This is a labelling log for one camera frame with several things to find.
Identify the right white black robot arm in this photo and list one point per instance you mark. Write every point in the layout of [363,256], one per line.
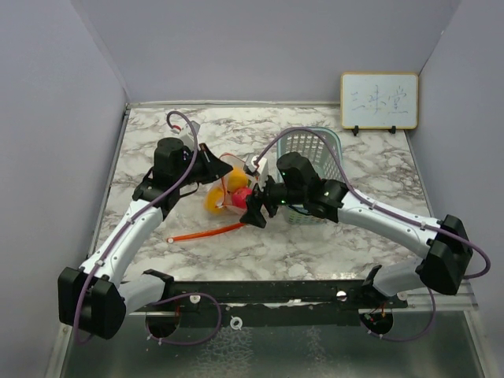
[441,258]

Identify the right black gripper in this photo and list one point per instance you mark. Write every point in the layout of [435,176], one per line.
[253,203]

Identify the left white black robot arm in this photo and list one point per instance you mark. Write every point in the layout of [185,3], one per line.
[94,298]

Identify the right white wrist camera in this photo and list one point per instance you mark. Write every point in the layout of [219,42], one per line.
[258,168]

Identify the pink peach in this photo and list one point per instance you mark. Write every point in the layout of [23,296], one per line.
[237,178]

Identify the red apple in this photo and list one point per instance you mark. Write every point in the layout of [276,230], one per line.
[239,197]

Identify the clear orange zip bag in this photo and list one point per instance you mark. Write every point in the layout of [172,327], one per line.
[205,234]
[228,194]

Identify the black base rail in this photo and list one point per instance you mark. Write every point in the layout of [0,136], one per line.
[216,304]

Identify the yellow bell pepper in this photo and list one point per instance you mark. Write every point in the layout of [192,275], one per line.
[213,203]

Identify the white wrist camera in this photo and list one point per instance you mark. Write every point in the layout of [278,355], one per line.
[258,168]
[186,136]

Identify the white whiteboard wooden frame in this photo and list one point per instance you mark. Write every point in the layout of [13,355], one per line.
[379,101]

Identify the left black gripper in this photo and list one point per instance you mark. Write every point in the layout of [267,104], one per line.
[214,167]

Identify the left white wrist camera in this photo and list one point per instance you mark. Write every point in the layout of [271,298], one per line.
[186,136]

